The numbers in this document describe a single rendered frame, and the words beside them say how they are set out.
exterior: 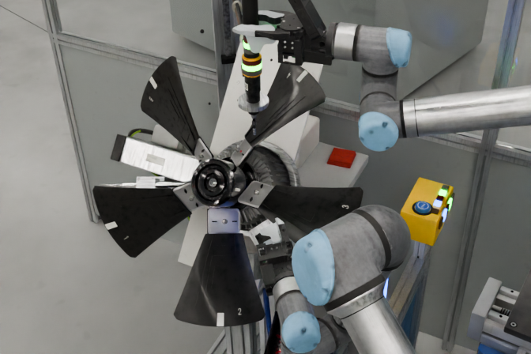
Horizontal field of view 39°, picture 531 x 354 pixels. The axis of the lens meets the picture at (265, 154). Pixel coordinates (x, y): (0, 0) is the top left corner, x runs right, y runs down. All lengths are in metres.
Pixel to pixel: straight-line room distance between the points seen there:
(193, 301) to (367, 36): 0.79
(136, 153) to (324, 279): 1.02
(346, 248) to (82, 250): 2.37
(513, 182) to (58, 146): 2.54
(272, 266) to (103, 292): 1.73
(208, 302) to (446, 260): 1.12
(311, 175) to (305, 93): 0.66
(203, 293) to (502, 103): 0.87
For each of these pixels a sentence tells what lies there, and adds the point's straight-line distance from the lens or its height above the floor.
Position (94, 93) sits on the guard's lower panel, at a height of 0.76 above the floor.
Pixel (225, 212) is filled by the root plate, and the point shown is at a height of 1.13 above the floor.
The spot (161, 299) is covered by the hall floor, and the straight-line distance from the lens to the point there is 3.24.
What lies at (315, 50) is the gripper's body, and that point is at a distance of 1.57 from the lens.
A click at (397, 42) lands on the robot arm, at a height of 1.66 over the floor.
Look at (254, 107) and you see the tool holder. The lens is 1.67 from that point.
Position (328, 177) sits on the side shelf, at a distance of 2.43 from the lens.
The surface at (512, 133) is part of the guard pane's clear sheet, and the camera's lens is 2.38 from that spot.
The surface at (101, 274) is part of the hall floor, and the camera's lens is 3.39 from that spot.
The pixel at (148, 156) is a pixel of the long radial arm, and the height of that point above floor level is 1.12.
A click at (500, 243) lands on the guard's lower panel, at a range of 2.64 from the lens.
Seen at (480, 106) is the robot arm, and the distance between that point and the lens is 1.46.
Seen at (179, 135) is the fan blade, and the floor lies 1.24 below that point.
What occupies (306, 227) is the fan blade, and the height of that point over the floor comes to 1.18.
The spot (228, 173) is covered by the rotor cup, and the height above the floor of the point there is 1.25.
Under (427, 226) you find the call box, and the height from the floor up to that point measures 1.05.
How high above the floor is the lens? 2.39
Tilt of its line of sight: 37 degrees down
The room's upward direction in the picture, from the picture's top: 1 degrees counter-clockwise
